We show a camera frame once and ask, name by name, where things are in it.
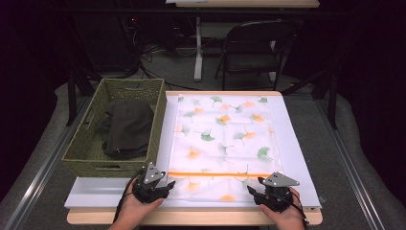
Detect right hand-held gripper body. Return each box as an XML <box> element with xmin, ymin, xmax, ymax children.
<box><xmin>255</xmin><ymin>172</ymin><xmax>301</xmax><ymax>213</ymax></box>

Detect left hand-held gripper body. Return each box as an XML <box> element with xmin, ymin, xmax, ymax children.
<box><xmin>132</xmin><ymin>162</ymin><xmax>170</xmax><ymax>204</ymax></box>

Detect leaf-print white laundry bag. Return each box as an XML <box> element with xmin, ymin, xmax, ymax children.
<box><xmin>167</xmin><ymin>94</ymin><xmax>283</xmax><ymax>203</ymax></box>

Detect dark grey garment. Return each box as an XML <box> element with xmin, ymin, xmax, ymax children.
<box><xmin>100</xmin><ymin>100</ymin><xmax>155</xmax><ymax>161</ymax></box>

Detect green woven basket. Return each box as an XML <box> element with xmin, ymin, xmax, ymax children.
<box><xmin>61</xmin><ymin>78</ymin><xmax>168</xmax><ymax>178</ymax></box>

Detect person's left hand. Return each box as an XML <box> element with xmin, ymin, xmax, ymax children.
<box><xmin>119</xmin><ymin>180</ymin><xmax>165</xmax><ymax>224</ymax></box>

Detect person's right hand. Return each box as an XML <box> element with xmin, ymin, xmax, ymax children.
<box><xmin>259</xmin><ymin>187</ymin><xmax>306</xmax><ymax>228</ymax></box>

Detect light wooden table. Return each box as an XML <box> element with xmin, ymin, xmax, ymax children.
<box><xmin>66</xmin><ymin>90</ymin><xmax>324</xmax><ymax>226</ymax></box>

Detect white board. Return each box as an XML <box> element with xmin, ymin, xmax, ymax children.
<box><xmin>64</xmin><ymin>94</ymin><xmax>322</xmax><ymax>210</ymax></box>

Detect black metal stand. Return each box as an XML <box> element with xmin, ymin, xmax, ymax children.
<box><xmin>281</xmin><ymin>68</ymin><xmax>338</xmax><ymax>130</ymax></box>
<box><xmin>66</xmin><ymin>68</ymin><xmax>78</xmax><ymax>127</ymax></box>

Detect black folding chair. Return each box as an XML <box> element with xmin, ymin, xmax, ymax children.
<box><xmin>214</xmin><ymin>19</ymin><xmax>296</xmax><ymax>91</ymax></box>

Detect white-legged wooden desk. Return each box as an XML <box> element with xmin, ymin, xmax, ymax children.
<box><xmin>166</xmin><ymin>0</ymin><xmax>321</xmax><ymax>82</ymax></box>

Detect right hand-held gripper cable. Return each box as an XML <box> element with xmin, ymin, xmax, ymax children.
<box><xmin>288</xmin><ymin>191</ymin><xmax>309</xmax><ymax>229</ymax></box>

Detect hand-held gripper cable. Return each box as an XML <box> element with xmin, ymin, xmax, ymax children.
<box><xmin>113</xmin><ymin>169</ymin><xmax>145</xmax><ymax>223</ymax></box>
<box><xmin>288</xmin><ymin>191</ymin><xmax>309</xmax><ymax>229</ymax></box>

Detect left hand-held gripper cable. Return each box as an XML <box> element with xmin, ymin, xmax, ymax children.
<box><xmin>113</xmin><ymin>169</ymin><xmax>145</xmax><ymax>223</ymax></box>

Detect metal floor rail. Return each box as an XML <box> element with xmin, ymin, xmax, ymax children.
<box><xmin>3</xmin><ymin>97</ymin><xmax>92</xmax><ymax>230</ymax></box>
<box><xmin>314</xmin><ymin>99</ymin><xmax>386</xmax><ymax>230</ymax></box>

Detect black floor cables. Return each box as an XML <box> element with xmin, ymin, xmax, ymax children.
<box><xmin>121</xmin><ymin>18</ymin><xmax>199</xmax><ymax>92</ymax></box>

